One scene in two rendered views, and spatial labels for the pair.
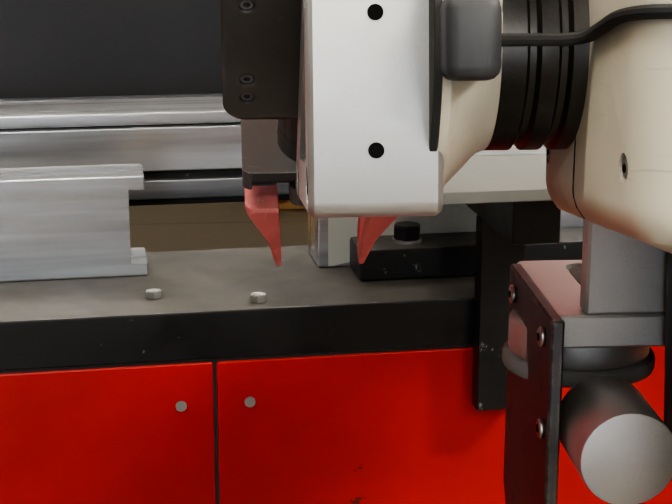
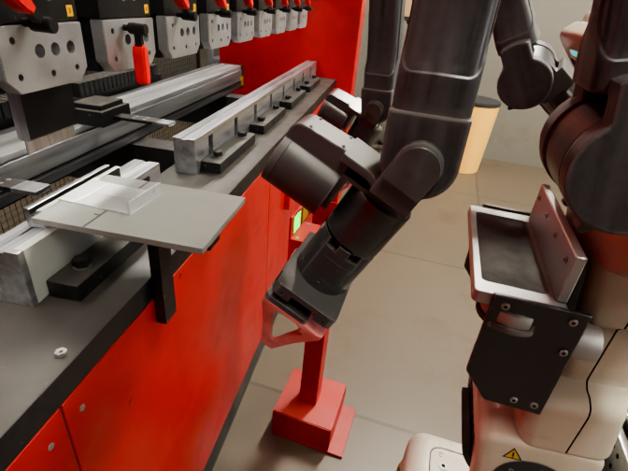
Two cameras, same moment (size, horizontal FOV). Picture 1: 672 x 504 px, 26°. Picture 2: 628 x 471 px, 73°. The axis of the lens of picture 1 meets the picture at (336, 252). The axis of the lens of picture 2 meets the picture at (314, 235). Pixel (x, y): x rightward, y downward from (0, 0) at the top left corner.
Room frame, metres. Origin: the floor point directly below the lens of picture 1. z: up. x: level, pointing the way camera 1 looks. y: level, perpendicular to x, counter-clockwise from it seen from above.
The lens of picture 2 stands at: (0.80, 0.34, 1.32)
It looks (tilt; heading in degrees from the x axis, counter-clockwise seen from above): 30 degrees down; 288
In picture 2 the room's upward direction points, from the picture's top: 6 degrees clockwise
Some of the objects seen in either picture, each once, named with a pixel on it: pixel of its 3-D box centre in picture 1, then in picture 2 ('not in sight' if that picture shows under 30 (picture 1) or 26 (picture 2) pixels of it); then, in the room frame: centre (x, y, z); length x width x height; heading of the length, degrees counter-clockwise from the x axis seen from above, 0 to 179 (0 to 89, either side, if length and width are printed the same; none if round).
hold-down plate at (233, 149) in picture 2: not in sight; (231, 150); (1.43, -0.72, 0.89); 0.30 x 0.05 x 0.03; 100
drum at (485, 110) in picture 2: not in sight; (467, 135); (0.76, -3.77, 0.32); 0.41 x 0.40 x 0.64; 94
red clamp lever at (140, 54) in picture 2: not in sight; (137, 54); (1.35, -0.28, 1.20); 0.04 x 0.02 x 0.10; 10
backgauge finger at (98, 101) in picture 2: not in sight; (123, 113); (1.62, -0.51, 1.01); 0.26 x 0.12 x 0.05; 10
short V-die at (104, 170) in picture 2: not in sight; (78, 192); (1.39, -0.15, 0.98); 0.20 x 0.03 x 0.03; 100
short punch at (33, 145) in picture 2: not in sight; (46, 113); (1.38, -0.12, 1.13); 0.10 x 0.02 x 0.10; 100
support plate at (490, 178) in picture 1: (499, 162); (148, 208); (1.24, -0.14, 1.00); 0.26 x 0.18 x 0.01; 10
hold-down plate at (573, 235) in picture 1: (509, 251); (120, 243); (1.33, -0.16, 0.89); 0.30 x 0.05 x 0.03; 100
